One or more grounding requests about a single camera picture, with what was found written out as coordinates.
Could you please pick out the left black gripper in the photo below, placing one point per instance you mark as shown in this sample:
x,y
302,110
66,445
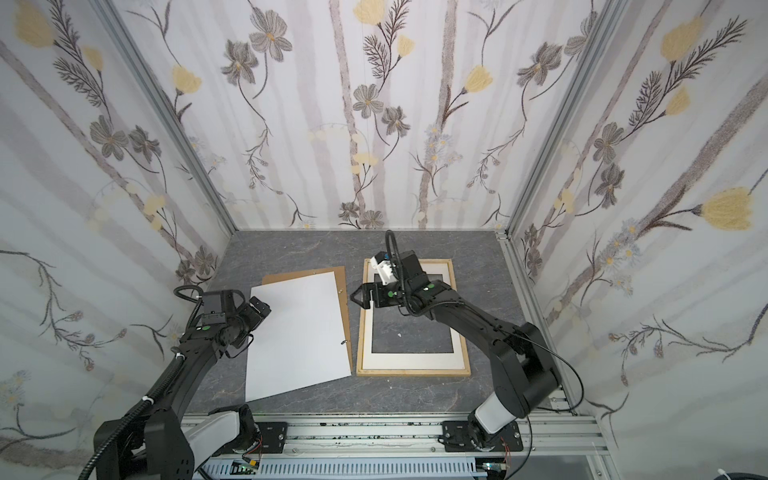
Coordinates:
x,y
258,317

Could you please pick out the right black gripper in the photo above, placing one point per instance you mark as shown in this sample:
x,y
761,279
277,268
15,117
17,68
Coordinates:
x,y
372,294

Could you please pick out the white photo paper sheet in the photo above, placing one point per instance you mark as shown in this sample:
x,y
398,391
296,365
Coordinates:
x,y
302,342

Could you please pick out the wooden picture frame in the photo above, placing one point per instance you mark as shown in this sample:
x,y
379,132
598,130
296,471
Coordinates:
x,y
414,373

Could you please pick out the white mat photo sheet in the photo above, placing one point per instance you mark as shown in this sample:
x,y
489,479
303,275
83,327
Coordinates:
x,y
414,361

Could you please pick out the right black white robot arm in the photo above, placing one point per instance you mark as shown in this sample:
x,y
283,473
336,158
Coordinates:
x,y
524,372

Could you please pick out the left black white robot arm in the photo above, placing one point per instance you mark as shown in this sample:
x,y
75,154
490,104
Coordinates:
x,y
148,442

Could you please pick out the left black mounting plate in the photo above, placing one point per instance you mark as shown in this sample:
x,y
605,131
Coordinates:
x,y
271,437

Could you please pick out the black mounting plate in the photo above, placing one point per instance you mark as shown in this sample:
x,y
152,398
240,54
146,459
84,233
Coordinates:
x,y
469,436
271,437

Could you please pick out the small green circuit board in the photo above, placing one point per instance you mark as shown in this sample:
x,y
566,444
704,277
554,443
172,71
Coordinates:
x,y
244,468

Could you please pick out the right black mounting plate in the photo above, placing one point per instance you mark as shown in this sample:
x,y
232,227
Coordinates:
x,y
469,436

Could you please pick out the brown frame backing board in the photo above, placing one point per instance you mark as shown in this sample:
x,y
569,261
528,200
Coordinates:
x,y
341,288

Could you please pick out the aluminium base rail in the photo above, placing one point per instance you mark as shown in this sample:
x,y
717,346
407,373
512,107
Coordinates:
x,y
542,434

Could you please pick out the white slotted cable duct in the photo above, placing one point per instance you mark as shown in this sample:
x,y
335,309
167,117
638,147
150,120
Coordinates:
x,y
353,468

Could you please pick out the left corner aluminium post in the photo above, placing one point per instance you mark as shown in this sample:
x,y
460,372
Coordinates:
x,y
109,18

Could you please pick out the corner aluminium post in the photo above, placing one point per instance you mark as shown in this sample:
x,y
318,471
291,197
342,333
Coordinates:
x,y
596,44
109,18

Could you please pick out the right corner aluminium post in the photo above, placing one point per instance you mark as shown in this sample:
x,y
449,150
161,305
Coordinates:
x,y
596,44

